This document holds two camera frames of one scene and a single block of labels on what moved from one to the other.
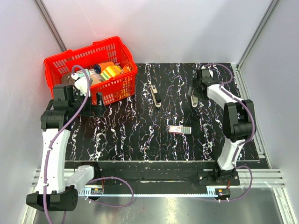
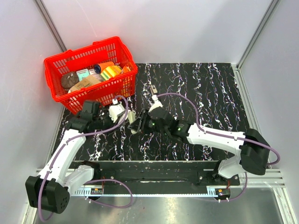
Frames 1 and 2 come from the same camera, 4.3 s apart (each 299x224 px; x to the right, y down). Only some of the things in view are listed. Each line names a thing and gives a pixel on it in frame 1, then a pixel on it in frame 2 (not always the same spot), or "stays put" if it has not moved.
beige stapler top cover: [194, 101] → [131, 116]
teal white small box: [81, 73] stays put
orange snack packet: [125, 69] stays put
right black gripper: [190, 89] → [136, 125]
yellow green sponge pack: [110, 72] stays put
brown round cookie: [67, 80] stays put
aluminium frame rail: [261, 178] stays put
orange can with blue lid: [99, 67] stays put
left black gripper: [96, 110] → [112, 123]
